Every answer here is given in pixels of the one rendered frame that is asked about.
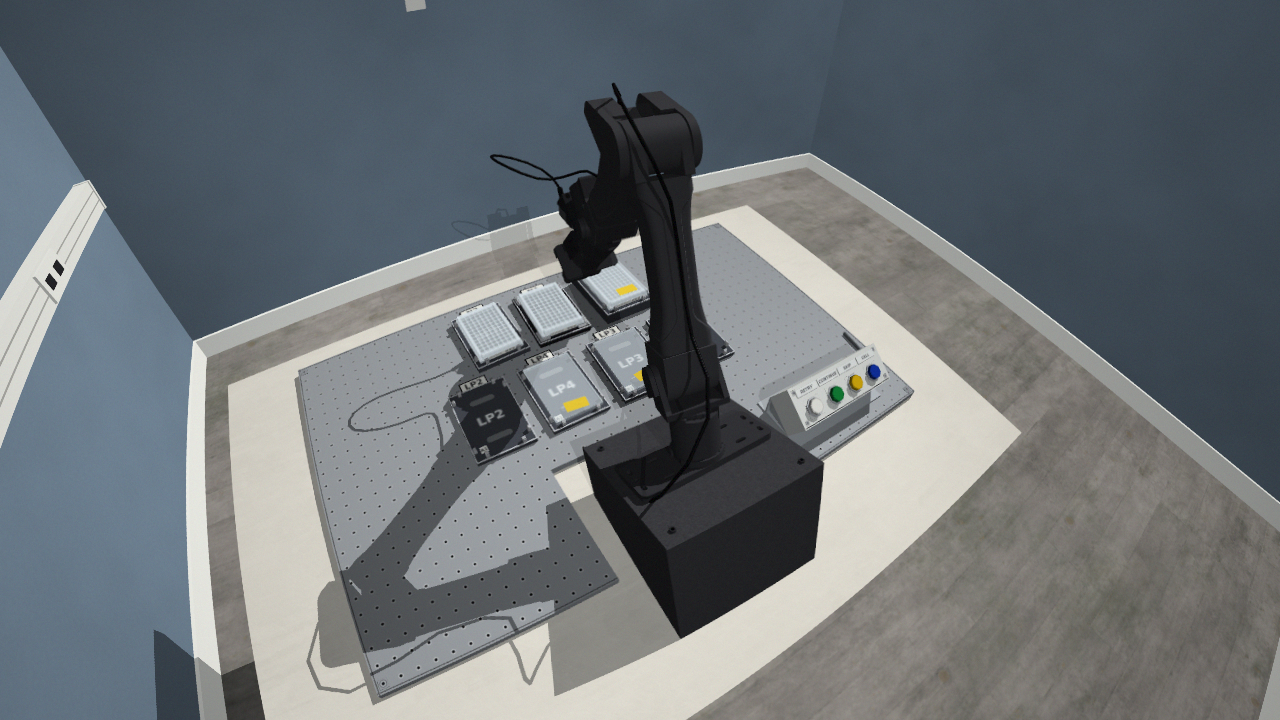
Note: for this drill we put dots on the white button panel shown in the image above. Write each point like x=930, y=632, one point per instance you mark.
x=832, y=395

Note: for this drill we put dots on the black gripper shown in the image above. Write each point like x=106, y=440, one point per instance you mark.
x=581, y=267

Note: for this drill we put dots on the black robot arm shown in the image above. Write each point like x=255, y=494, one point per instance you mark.
x=606, y=217

